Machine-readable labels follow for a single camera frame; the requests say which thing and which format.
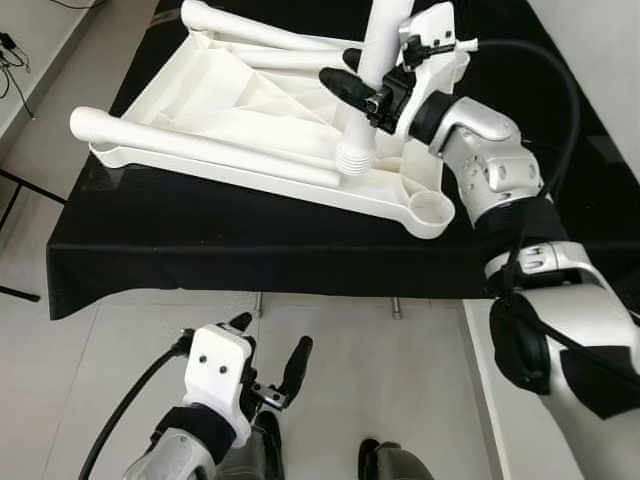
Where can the white plastic table leg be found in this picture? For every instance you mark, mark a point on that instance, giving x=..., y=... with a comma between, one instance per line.
x=260, y=30
x=385, y=40
x=290, y=60
x=200, y=150

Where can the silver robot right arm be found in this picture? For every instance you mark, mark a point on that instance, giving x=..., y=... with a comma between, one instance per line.
x=490, y=160

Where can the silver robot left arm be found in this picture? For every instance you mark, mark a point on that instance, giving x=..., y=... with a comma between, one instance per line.
x=175, y=462

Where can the grey robot left leg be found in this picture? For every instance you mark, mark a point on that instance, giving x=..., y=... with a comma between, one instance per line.
x=250, y=460

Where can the grey robot leg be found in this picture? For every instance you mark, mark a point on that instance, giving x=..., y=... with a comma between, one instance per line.
x=395, y=465
x=250, y=460

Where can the black tablecloth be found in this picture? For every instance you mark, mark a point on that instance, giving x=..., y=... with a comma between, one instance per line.
x=250, y=250

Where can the white plastic table top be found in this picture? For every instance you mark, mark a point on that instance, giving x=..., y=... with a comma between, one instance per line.
x=250, y=110

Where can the grey robot right leg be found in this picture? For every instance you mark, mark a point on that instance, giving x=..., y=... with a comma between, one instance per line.
x=395, y=465

